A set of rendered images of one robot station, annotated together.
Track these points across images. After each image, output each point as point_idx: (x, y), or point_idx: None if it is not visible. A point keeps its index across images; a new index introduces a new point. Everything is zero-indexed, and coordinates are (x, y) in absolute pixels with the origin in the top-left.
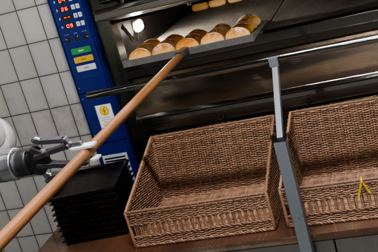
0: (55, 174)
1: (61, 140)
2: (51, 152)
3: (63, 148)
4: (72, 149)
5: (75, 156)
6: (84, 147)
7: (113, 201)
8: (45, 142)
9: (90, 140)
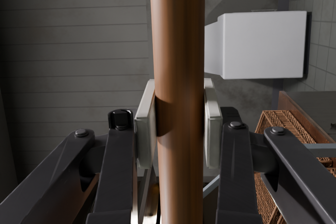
0: (329, 221)
1: (71, 138)
2: (113, 192)
3: (121, 137)
4: (144, 110)
5: (151, 17)
6: (146, 89)
7: None
8: (11, 208)
9: (161, 187)
